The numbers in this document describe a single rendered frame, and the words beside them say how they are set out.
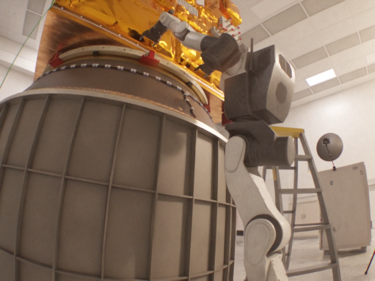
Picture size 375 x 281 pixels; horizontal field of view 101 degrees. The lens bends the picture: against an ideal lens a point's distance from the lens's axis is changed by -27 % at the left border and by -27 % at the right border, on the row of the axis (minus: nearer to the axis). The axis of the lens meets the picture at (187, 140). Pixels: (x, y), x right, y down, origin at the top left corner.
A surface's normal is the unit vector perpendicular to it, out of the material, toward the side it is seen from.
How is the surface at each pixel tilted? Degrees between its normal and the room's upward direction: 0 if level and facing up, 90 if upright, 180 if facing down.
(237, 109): 121
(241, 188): 111
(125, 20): 90
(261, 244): 90
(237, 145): 90
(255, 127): 90
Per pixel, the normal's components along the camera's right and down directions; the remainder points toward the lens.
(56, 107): 0.11, -0.37
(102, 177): 0.36, -0.33
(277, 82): 0.55, 0.17
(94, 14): 0.46, 0.40
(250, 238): -0.67, -0.31
